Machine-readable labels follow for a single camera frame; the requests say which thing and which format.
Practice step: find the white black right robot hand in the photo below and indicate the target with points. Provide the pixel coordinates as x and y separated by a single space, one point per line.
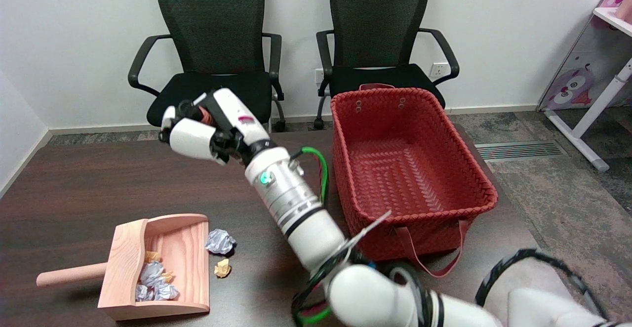
197 139

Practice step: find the brown straw hand broom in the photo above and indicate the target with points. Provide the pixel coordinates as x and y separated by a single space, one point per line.
205 114

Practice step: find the large white paper ball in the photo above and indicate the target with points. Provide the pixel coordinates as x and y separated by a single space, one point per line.
219 241
151 272
166 292

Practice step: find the small tan paper ball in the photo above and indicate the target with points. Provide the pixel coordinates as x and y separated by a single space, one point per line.
167 276
152 256
222 268

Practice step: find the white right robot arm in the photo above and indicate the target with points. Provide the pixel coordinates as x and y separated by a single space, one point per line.
296 203

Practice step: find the wooden dustpan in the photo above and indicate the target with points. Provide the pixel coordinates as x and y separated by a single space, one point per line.
187 267

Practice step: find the small white paper ball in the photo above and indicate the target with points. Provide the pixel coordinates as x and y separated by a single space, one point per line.
141 292

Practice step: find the black mesh office chair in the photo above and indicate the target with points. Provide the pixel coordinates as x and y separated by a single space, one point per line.
380 20
212 20

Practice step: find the white zip tie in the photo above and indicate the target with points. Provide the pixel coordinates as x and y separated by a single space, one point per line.
370 225

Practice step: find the red woven basket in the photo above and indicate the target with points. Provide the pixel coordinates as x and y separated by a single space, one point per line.
410 169

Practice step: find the metal floor vent grille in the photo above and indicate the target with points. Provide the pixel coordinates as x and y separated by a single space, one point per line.
528 150

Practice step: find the pink cartoon print panel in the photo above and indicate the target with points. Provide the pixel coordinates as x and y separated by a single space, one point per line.
572 85

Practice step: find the pink cup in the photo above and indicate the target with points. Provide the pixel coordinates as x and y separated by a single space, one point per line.
627 8

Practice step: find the white wall outlet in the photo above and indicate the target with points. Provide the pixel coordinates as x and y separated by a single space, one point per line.
439 70
319 75

